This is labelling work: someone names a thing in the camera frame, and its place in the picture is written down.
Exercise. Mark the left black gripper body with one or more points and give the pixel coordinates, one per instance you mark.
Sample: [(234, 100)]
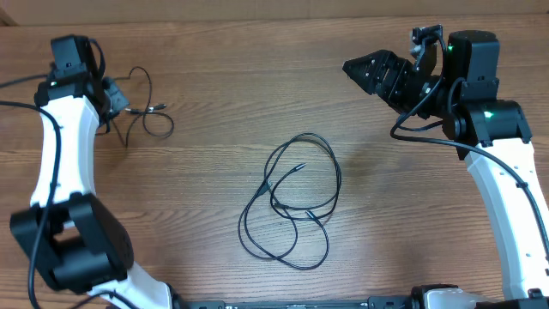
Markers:
[(117, 99)]

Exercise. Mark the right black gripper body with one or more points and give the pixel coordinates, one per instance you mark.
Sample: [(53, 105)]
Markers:
[(405, 87)]

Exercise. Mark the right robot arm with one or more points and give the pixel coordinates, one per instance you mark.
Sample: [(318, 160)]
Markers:
[(451, 81)]

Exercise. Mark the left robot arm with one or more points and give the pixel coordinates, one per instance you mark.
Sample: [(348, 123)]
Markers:
[(69, 236)]

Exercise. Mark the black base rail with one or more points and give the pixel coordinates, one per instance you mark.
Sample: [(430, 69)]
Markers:
[(296, 304)]

